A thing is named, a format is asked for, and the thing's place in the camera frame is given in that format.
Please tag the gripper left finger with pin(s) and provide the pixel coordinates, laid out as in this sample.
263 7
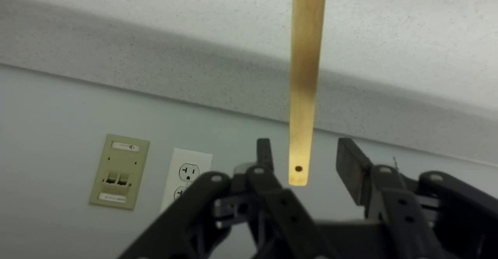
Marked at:
272 196

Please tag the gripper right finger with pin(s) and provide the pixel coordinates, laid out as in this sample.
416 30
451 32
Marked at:
393 200

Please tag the wooden spatula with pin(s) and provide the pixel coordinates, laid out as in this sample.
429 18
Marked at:
305 80

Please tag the white wall power socket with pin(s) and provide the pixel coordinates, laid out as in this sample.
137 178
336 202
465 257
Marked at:
186 179

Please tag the beige network wall plate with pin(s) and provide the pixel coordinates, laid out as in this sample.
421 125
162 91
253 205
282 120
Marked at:
118 171

